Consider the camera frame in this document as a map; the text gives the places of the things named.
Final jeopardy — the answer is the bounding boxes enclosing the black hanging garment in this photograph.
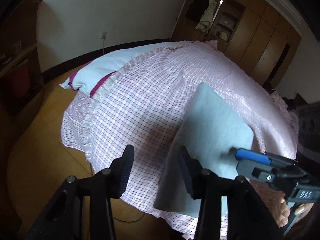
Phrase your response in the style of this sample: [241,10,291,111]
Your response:
[185,0,209,20]

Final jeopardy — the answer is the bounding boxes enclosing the red bag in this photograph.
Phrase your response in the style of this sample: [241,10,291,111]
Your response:
[7,66,32,98]

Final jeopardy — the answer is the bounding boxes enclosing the white pillow with magenta trim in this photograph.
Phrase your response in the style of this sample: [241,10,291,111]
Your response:
[59,47,175,98]

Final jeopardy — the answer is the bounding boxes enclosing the grey pants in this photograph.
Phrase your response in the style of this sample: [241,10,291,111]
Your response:
[153,82,254,218]

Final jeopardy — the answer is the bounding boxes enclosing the person's right hand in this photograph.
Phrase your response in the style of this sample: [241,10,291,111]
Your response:
[275,198,313,228]

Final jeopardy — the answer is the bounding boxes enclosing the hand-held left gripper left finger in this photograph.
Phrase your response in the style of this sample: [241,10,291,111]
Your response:
[24,144,135,240]

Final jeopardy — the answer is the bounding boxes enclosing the wooden wardrobe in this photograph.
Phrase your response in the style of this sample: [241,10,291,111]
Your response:
[172,0,302,88]

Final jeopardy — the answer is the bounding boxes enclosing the beige bag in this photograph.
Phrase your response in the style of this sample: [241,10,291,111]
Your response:
[217,30,230,42]

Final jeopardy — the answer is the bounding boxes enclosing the crumpled pink blanket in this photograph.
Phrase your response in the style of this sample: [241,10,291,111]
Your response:
[269,89,299,130]

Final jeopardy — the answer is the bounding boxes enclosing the beige hanging garment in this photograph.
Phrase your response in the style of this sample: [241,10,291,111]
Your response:
[195,0,217,32]

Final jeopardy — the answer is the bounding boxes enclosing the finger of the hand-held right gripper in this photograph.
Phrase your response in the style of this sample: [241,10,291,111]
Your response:
[234,149,299,166]
[236,161,273,180]

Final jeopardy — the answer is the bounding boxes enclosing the wooden cabinet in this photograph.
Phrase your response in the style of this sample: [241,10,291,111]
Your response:
[0,0,45,123]

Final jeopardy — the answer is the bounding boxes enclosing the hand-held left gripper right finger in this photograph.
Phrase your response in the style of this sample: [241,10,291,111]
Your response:
[179,145,285,240]

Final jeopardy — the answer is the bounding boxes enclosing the dark wooden headboard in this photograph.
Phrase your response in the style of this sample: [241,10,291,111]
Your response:
[295,94,320,153]

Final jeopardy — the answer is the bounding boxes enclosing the bed with pink checked sheet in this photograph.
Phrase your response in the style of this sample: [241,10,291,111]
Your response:
[60,39,300,240]

